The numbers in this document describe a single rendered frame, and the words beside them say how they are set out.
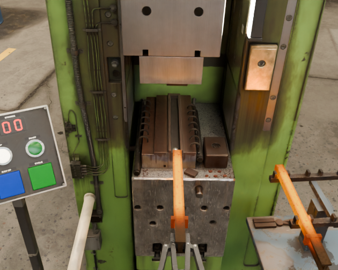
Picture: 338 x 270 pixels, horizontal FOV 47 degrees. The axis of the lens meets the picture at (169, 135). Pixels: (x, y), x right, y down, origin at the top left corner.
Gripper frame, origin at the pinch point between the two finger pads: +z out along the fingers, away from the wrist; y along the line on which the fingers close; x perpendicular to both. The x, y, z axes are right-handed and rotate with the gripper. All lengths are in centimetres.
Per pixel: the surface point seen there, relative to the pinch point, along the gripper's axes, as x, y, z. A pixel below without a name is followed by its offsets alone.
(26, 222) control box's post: -35, -57, 34
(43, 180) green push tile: -7, -43, 27
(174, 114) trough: -9, 0, 70
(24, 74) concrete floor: -111, -150, 297
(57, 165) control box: -4, -40, 32
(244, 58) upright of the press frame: 23, 23, 58
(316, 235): -7.9, 40.0, 6.5
